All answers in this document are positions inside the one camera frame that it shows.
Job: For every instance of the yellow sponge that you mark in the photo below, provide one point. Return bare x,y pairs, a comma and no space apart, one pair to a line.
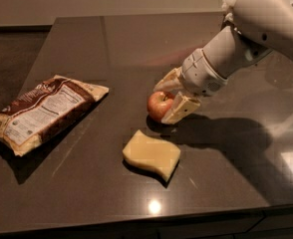
152,154

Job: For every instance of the brown white snack bag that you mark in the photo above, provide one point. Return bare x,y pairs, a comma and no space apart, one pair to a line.
40,114

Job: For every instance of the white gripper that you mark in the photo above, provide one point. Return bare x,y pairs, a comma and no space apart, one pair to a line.
200,73

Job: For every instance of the red apple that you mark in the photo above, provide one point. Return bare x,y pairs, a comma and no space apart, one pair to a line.
158,104

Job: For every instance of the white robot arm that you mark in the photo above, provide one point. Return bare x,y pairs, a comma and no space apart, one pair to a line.
252,29

